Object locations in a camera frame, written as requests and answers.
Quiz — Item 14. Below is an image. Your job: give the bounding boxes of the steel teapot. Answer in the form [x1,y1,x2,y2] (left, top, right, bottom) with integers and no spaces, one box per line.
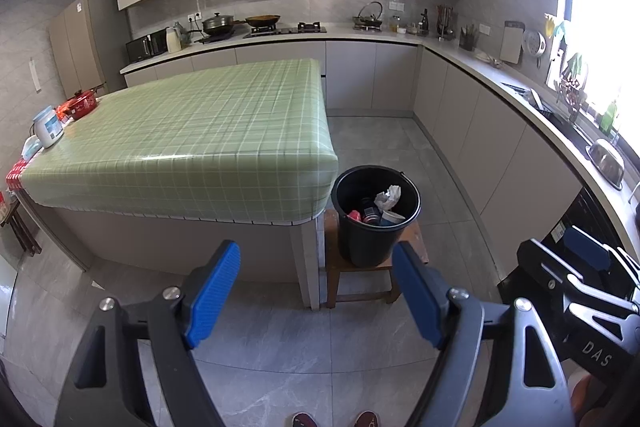
[351,1,385,30]

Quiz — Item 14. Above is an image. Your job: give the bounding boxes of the bright kitchen window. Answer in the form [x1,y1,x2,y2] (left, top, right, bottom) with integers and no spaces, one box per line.
[545,0,640,143]

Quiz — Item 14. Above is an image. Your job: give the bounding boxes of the white round strainer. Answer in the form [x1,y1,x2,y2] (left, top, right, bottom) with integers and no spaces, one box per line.
[521,30,547,68]

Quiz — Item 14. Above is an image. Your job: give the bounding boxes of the dark wooden stool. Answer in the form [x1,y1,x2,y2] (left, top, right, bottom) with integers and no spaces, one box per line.
[0,192,43,258]

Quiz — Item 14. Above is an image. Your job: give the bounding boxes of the black microwave oven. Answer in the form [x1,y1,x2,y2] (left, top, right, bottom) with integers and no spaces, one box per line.
[125,28,169,63]

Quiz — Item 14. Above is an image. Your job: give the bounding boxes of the black built-in oven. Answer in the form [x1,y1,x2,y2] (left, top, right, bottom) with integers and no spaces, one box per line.
[500,184,626,308]

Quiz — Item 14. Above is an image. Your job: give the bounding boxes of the white tissue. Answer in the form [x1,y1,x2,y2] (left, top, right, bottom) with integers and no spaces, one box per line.
[374,185,402,211]

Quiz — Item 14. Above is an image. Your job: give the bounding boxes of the white and blue tub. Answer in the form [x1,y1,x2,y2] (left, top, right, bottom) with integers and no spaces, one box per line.
[32,106,65,149]

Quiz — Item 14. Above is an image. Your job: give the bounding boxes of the black wok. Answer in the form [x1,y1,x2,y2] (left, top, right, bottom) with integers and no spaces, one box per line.
[235,14,282,28]

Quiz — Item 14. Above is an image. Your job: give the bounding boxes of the brown wooden stool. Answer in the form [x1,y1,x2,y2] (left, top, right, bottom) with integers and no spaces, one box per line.
[324,207,430,309]

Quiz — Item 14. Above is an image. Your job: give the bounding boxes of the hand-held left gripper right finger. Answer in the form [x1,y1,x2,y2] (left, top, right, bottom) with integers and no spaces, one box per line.
[392,241,576,427]

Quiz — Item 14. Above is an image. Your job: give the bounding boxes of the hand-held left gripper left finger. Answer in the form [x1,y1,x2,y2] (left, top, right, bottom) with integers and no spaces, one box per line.
[54,240,242,427]

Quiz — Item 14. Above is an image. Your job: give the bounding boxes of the grey kitchen island table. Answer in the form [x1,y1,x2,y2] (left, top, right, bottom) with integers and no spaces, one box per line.
[35,202,326,312]

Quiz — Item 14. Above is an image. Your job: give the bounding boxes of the black gas stove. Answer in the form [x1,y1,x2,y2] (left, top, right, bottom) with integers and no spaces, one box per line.
[243,22,328,39]

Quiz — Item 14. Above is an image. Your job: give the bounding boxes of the person's right hand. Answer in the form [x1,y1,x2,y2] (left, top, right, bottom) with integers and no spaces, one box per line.
[570,369,601,427]

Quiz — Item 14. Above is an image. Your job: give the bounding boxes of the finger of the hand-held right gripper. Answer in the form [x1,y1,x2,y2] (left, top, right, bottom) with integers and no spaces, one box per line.
[516,237,587,290]
[562,227,640,280]

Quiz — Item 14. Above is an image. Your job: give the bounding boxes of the grey base cabinets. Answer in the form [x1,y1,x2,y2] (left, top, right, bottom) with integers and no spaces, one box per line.
[120,23,640,258]

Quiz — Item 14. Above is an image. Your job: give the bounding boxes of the grey cutting board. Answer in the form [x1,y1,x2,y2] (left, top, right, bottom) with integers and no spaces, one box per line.
[500,20,526,65]

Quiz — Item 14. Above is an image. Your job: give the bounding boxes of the steel bowl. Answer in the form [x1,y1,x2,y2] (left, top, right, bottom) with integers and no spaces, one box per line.
[585,138,626,190]

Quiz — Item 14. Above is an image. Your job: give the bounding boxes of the red cooking pot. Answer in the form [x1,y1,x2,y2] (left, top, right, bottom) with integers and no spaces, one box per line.
[65,90,98,117]

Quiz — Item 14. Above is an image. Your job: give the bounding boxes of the green bottle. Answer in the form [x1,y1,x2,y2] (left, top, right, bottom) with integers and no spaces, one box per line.
[600,100,621,137]

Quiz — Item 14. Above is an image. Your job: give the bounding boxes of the metal utensil rack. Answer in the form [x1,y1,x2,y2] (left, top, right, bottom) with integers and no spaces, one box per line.
[436,4,457,41]

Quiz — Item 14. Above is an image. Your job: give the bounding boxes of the grey pot with lid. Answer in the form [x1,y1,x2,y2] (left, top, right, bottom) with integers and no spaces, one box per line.
[201,12,236,35]

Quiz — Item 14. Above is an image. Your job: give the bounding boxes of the red patterned cloth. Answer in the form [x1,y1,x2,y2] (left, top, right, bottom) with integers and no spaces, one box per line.
[6,158,31,192]

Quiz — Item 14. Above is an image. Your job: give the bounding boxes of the beige refrigerator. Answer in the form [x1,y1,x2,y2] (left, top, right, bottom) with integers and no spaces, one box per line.
[48,0,132,100]

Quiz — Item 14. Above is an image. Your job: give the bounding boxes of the green checked tablecloth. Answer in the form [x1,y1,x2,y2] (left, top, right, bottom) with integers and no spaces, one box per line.
[19,58,340,225]

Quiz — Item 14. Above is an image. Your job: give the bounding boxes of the black plastic bucket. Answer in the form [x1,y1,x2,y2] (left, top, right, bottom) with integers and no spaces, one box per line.
[331,165,422,268]

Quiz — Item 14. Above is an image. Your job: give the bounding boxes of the pale blue packet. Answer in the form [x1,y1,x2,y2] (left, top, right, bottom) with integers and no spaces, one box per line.
[21,136,45,159]

